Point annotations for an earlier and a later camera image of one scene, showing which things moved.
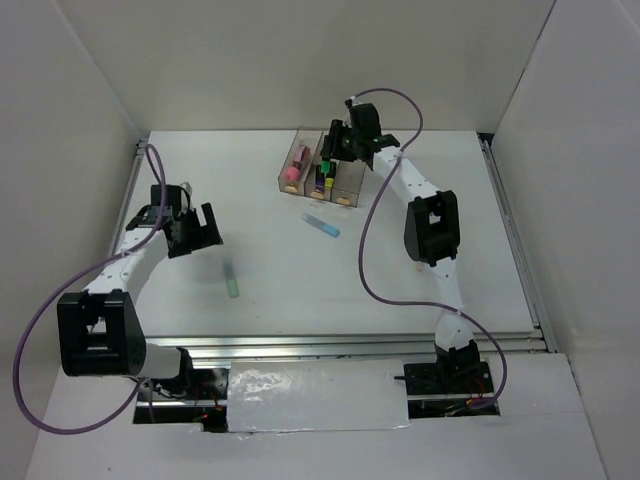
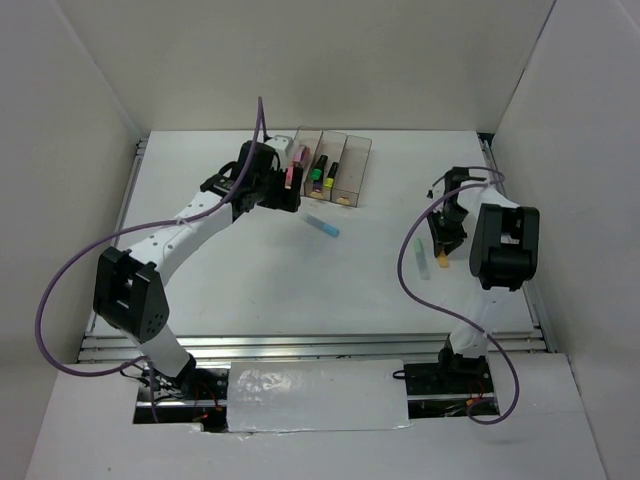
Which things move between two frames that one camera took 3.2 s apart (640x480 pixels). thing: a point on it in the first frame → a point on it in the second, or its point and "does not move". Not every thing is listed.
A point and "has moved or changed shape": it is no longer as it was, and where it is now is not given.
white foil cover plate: [321, 395] does not move
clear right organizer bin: [348, 182] does not move
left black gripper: [206, 235] → [286, 199]
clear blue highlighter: [320, 225] does not move
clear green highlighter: [231, 278] has moved or changed shape
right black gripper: [331, 146] → [451, 240]
